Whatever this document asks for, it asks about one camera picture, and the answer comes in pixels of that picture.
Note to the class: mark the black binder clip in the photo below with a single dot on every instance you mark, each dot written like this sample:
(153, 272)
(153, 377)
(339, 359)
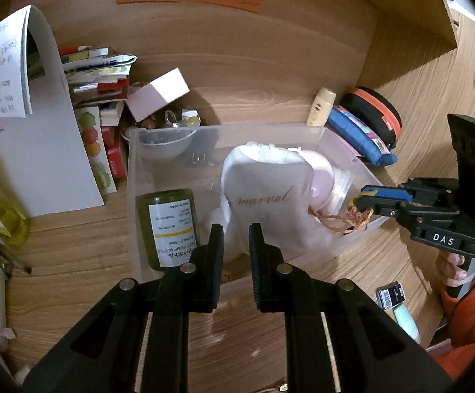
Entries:
(198, 159)

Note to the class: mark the wooden desktop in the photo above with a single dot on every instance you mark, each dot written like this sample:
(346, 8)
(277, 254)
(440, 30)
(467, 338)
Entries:
(77, 254)

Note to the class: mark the white paper notepad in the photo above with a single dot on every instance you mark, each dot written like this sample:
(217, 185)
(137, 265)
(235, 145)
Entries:
(44, 151)

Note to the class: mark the stack of books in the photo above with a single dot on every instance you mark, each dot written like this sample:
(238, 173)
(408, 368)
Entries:
(98, 65)

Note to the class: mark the dark blue staples box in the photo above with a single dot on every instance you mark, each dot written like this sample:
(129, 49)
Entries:
(391, 294)

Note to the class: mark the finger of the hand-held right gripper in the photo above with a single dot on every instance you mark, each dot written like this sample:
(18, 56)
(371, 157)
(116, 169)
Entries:
(380, 206)
(378, 191)

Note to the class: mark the pile of small trinkets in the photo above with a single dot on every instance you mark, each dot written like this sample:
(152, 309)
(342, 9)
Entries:
(188, 120)

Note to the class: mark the small white box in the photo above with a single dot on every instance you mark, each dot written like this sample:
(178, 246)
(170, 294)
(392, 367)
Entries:
(157, 94)

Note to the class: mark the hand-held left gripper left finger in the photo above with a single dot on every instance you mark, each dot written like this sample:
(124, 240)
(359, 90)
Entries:
(215, 266)

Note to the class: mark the dark makeup brush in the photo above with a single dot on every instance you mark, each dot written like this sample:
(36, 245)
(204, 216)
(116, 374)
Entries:
(26, 269)

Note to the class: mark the fruit print box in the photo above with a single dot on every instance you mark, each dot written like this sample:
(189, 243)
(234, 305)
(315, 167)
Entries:
(92, 147)

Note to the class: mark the red box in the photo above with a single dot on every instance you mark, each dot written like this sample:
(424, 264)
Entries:
(116, 159)

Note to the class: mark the cream lotion bottle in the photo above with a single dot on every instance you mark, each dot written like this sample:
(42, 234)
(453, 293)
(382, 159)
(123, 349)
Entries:
(321, 106)

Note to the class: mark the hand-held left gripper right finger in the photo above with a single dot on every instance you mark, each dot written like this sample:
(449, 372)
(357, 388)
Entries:
(258, 266)

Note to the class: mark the person's right hand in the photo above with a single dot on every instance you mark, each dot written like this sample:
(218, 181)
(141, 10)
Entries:
(450, 268)

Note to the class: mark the dark green pump bottle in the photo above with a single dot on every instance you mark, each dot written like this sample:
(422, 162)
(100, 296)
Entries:
(167, 229)

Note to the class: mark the mint green bottle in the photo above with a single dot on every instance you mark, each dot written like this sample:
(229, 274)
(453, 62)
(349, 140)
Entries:
(407, 323)

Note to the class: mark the clear plastic storage box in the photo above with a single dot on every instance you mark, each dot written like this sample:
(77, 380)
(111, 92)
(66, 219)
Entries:
(270, 137)

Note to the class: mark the clear glass bowl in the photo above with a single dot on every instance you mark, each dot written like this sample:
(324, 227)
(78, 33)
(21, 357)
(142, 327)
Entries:
(159, 147)

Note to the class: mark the black round case orange zipper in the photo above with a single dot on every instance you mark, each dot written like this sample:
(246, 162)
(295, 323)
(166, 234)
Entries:
(368, 102)

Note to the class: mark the yellow-green spray bottle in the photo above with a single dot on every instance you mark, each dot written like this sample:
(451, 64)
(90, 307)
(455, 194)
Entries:
(12, 221)

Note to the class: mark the blue pencil case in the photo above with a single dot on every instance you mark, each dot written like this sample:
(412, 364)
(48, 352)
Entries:
(356, 131)

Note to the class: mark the pink apple-shaped candle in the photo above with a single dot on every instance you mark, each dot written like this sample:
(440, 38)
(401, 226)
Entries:
(323, 176)

